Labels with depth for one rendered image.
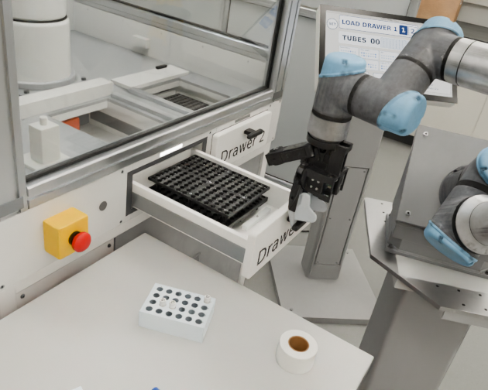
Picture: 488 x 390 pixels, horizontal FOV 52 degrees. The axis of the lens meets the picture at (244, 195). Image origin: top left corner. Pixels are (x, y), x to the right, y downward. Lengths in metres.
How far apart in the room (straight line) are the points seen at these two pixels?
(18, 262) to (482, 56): 0.86
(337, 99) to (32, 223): 0.59
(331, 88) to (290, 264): 1.58
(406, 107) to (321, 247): 1.46
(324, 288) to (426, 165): 1.12
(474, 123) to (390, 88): 3.20
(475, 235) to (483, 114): 3.04
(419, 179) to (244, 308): 0.56
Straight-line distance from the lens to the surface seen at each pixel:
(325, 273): 2.35
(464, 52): 0.90
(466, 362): 2.33
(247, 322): 1.02
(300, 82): 2.87
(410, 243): 1.32
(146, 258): 1.14
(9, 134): 0.89
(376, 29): 1.93
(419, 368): 1.54
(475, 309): 1.26
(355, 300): 2.31
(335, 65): 0.90
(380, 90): 0.87
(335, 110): 0.92
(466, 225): 1.04
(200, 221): 1.05
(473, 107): 4.03
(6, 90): 0.86
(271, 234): 1.02
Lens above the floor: 1.46
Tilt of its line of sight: 30 degrees down
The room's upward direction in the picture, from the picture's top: 10 degrees clockwise
